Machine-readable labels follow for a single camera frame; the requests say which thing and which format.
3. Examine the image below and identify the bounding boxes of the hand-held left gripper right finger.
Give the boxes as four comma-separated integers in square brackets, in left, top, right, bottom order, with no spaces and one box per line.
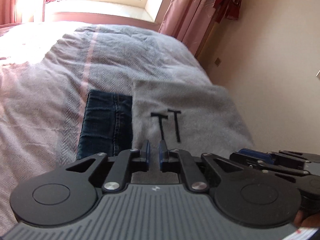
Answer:
[159,140,253,192]

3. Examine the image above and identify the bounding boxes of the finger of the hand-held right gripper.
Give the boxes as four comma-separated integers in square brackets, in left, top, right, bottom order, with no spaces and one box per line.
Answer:
[229,149,308,177]
[267,149,320,165]

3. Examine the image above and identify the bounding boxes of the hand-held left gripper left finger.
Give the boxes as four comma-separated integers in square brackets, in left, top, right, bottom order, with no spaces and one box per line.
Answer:
[66,139,151,193]

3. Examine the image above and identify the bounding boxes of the grey sweater with black print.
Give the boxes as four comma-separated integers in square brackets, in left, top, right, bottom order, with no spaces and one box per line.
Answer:
[131,80,255,188]

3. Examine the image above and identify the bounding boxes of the person's right hand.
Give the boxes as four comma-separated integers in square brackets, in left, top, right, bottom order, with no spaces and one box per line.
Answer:
[294,209,320,230]

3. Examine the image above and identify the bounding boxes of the folded blue jeans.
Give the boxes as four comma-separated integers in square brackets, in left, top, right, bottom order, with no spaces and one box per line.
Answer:
[76,89,133,161]

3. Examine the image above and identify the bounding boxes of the wooden window trim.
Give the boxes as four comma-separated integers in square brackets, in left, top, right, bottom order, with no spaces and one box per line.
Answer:
[194,17,217,58]

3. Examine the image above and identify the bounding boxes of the pink and grey duvet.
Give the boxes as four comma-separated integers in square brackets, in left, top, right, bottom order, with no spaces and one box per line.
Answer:
[0,21,213,233]

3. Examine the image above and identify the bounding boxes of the red hanging garment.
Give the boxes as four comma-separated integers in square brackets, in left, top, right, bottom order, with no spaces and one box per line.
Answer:
[209,0,243,24]

